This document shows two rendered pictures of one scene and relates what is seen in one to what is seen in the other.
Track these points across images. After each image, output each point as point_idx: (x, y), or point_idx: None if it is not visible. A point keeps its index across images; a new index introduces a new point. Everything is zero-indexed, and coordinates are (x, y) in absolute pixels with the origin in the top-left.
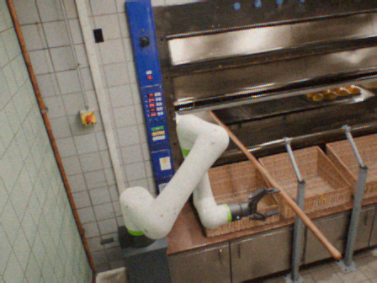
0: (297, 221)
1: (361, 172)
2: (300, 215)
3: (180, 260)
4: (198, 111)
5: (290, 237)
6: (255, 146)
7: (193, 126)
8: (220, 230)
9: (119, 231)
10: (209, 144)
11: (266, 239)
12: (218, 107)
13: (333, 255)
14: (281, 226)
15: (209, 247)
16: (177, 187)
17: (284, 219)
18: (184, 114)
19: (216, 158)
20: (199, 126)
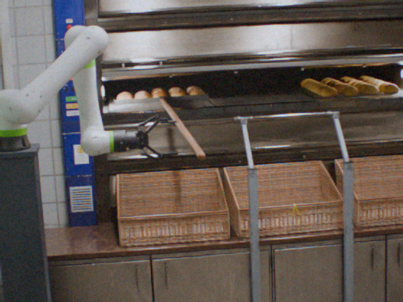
0: (250, 234)
1: (344, 168)
2: (190, 142)
3: (78, 272)
4: (127, 74)
5: (247, 267)
6: (196, 120)
7: (77, 30)
8: (139, 237)
9: None
10: (84, 39)
11: (208, 264)
12: (155, 71)
13: (197, 155)
14: (230, 244)
15: (120, 258)
16: (47, 73)
17: (239, 239)
18: (108, 75)
19: (91, 55)
20: (82, 29)
